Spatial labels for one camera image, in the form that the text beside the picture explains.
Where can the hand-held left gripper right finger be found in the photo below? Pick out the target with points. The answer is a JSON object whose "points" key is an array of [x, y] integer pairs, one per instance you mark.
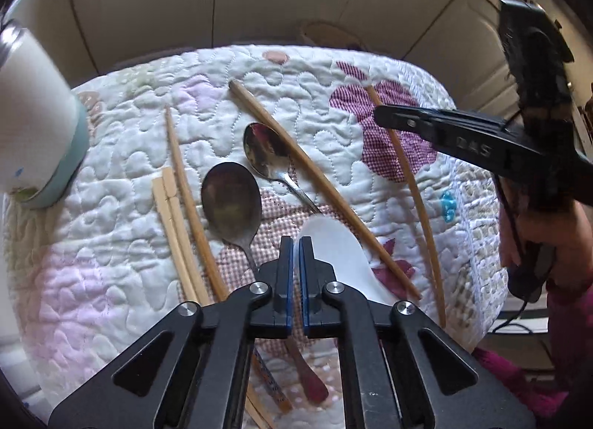
{"points": [[302, 290]]}

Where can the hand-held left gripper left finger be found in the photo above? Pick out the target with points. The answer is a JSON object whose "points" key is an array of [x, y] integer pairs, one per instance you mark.
{"points": [[290, 290]]}

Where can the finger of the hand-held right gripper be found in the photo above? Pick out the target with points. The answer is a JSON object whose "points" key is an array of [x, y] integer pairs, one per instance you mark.
{"points": [[444, 130]]}

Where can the white plastic rice paddle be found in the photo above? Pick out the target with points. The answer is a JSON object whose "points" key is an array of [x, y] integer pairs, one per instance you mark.
{"points": [[343, 253]]}

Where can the thin brown wooden chopstick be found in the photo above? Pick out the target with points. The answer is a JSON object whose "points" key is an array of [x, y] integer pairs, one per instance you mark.
{"points": [[417, 197]]}

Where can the patterned chopstick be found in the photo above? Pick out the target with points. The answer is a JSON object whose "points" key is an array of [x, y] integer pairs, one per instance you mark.
{"points": [[275, 387]]}

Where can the large metal spoon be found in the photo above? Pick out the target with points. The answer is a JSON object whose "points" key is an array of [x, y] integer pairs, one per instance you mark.
{"points": [[229, 202]]}

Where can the thick brown wooden chopstick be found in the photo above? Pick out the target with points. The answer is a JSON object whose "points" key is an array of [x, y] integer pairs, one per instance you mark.
{"points": [[315, 178]]}

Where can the light bamboo chopstick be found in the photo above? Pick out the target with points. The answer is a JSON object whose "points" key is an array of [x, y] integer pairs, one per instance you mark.
{"points": [[173, 243], [183, 234]]}

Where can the small metal spoon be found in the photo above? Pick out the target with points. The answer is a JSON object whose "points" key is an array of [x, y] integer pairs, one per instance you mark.
{"points": [[264, 146]]}

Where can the white utensil holder teal base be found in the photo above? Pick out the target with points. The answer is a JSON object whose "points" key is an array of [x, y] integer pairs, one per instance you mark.
{"points": [[32, 109]]}

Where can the person's right hand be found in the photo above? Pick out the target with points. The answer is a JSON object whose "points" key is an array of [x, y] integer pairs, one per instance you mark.
{"points": [[574, 243]]}

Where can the quilted floral blanket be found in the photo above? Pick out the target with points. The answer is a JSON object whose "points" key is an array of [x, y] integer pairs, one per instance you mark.
{"points": [[116, 271]]}

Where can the person's magenta clothing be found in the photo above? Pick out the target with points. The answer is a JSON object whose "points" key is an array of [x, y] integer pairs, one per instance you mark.
{"points": [[532, 392]]}

